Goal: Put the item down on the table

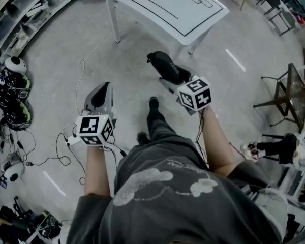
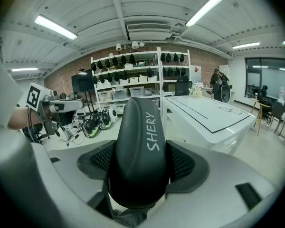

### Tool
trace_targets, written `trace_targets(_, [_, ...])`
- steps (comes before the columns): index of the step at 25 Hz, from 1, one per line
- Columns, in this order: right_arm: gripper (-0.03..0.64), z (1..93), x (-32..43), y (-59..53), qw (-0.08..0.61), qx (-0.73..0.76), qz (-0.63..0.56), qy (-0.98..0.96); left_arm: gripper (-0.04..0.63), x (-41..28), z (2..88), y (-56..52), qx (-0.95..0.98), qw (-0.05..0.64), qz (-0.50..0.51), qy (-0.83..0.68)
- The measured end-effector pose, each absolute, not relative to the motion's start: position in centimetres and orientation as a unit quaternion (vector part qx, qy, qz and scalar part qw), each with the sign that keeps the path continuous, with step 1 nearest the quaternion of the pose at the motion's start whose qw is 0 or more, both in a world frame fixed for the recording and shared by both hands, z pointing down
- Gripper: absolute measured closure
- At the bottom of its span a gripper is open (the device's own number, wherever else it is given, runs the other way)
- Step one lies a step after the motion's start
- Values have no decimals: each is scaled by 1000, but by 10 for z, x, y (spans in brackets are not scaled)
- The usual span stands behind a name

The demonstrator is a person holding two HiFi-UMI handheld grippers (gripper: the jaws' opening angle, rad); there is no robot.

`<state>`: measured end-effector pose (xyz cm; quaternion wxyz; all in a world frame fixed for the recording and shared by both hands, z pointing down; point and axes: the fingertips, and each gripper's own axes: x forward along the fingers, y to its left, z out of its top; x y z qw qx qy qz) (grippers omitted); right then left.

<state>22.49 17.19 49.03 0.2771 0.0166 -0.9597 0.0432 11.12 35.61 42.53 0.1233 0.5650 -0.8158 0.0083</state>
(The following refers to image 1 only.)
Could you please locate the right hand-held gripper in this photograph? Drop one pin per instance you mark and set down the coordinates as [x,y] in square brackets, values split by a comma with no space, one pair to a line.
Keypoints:
[194,93]

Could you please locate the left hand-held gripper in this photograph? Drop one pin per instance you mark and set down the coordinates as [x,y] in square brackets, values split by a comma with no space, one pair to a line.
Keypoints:
[91,126]

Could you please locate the black zippered carrying case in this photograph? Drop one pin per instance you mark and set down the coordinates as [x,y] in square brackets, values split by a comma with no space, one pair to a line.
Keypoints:
[167,67]

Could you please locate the person's left forearm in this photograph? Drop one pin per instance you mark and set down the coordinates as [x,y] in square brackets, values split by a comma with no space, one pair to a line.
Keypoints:
[96,171]

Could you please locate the person's right forearm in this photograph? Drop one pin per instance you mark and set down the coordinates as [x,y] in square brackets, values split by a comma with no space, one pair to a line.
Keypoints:
[216,141]

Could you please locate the person's right black shoe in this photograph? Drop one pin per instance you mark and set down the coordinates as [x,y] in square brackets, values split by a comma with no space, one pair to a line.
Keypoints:
[153,102]

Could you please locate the person's black shoe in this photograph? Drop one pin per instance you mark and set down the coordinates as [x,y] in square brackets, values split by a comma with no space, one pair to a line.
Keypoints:
[143,138]
[153,102]

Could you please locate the white power adapter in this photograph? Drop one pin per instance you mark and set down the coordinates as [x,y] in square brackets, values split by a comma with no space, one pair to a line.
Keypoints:
[73,140]

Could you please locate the person's dark trousers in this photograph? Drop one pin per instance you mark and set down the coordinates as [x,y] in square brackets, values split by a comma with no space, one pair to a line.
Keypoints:
[157,126]

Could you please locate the white floor tape strip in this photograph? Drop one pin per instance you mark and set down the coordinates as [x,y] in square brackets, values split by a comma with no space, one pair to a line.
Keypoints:
[54,183]
[235,60]

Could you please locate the person's left black shoe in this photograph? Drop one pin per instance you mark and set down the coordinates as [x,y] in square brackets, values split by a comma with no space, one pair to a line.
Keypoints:
[143,138]

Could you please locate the white table with black lines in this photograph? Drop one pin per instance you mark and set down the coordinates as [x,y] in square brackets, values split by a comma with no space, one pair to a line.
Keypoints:
[167,6]

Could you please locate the white helmet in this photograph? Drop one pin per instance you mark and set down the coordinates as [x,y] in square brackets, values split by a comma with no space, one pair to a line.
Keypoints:
[15,64]
[14,169]

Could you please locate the brown metal mesh table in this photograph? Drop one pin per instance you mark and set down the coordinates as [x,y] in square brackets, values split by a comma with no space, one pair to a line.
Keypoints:
[294,93]

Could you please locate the person's dark grey printed shirt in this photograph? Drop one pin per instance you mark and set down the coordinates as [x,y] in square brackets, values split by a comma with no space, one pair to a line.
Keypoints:
[180,212]

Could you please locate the white low rack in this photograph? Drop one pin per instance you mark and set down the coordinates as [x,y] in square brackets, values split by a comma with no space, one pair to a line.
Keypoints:
[297,184]

